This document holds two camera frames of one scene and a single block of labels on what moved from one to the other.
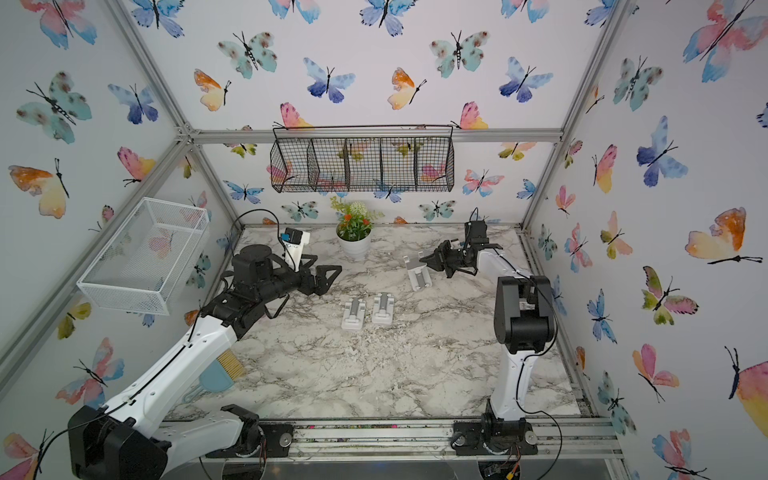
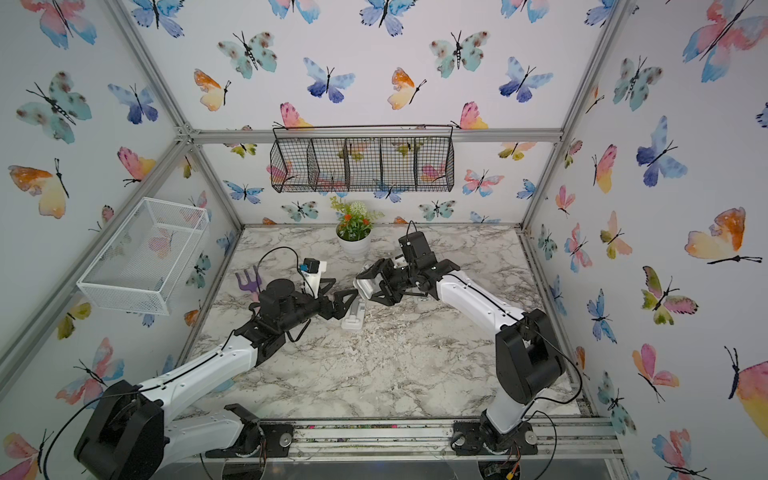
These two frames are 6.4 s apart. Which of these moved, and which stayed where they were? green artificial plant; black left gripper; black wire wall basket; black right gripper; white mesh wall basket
Moved: black left gripper; black right gripper
Stayed: green artificial plant; black wire wall basket; white mesh wall basket
